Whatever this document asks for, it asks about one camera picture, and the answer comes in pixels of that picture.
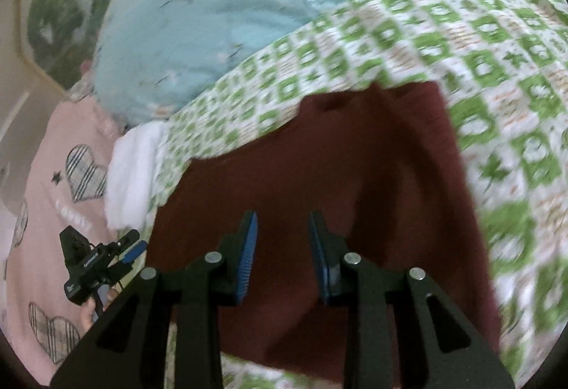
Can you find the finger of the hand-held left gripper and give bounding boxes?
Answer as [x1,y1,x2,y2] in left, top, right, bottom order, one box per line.
[109,230,141,253]
[116,239,148,268]

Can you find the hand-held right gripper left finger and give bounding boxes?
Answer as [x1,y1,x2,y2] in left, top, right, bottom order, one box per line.
[50,210,259,389]

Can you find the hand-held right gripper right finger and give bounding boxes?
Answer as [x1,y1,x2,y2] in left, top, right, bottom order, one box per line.
[308,210,515,389]

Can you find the maroon hooded sweater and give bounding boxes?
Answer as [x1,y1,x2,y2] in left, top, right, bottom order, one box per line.
[144,80,502,387]

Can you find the person's left hand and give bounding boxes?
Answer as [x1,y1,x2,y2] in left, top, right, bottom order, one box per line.
[82,286,121,328]

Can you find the white folded towel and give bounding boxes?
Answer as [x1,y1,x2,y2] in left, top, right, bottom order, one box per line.
[104,123,169,232]

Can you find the pink duvet with plaid hearts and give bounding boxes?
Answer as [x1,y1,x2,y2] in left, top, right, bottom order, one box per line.
[0,93,152,385]

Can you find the blue floral quilt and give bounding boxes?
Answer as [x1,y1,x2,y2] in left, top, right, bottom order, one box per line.
[91,0,524,128]

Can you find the green patterned bed sheet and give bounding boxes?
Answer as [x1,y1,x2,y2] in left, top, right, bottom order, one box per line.
[146,0,568,389]

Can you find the green landscape wall painting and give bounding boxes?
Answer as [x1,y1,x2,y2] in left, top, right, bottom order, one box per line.
[20,0,152,90]

